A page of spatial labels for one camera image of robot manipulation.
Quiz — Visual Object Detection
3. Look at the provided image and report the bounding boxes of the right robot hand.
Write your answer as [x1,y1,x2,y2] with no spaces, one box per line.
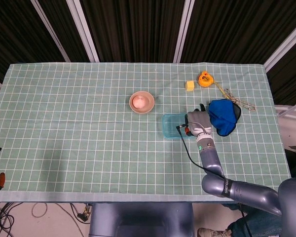
[184,103,213,136]

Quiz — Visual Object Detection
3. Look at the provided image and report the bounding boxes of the blue translucent lid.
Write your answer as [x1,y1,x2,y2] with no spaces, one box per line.
[162,113,197,141]

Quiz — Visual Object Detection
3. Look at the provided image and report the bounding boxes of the clear plastic container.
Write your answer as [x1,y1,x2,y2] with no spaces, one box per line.
[162,113,197,142]

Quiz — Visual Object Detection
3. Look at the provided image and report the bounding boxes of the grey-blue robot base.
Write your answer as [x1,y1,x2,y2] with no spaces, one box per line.
[88,202,196,237]

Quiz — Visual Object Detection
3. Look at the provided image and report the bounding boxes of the blue cloth with black trim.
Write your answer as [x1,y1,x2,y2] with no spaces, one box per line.
[207,99,242,137]

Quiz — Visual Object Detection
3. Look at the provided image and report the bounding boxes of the orange tape measure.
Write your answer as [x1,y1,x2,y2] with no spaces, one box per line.
[197,71,225,96]

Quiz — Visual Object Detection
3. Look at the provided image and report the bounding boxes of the beige bowl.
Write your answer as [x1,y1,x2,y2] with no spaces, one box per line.
[129,90,155,114]

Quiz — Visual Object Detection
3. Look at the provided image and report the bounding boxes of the green checkered tablecloth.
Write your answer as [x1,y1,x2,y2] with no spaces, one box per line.
[0,61,296,203]

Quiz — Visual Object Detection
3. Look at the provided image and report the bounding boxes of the black and yellow plug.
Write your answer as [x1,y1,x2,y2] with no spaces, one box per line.
[77,203,92,222]

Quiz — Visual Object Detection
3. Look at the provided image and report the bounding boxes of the beige sneaker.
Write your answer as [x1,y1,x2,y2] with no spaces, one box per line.
[197,227,231,237]

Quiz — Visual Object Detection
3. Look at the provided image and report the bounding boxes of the black curtain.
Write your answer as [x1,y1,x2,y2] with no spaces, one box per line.
[0,0,296,107]

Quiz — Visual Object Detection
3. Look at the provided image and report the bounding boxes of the blue jeans leg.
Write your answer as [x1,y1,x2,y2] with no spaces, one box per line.
[222,202,287,237]

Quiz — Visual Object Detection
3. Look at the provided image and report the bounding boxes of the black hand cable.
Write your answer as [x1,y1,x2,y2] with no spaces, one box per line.
[175,124,253,237]

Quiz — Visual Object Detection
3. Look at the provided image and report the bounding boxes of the tangled black floor cables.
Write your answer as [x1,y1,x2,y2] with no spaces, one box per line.
[0,202,15,237]

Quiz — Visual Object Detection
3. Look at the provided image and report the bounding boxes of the braided beige rope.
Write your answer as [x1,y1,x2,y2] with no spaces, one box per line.
[222,88,257,111]

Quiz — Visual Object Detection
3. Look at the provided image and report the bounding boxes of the thin black floor cable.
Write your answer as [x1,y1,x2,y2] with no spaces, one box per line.
[56,202,84,237]

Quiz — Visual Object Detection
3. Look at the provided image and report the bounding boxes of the white frame post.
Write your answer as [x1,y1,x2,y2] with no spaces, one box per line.
[66,0,100,62]
[173,0,197,64]
[263,18,296,72]

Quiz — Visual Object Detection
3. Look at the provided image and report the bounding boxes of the thin grey frame post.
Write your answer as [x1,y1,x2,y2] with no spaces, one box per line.
[31,0,71,62]

